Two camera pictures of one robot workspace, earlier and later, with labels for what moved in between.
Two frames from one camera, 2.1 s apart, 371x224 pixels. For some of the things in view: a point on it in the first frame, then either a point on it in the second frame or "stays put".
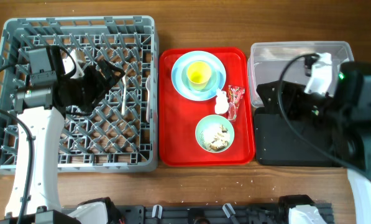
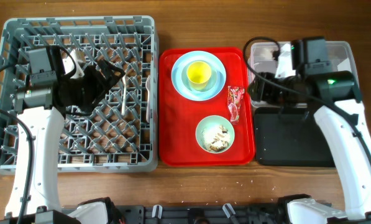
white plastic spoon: [123, 95] stays put
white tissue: [320, 79] → [284, 68]
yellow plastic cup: [199, 73] stays put
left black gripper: [101, 85] stays put
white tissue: [222, 104] → [263, 53]
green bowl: [214, 133] stays put
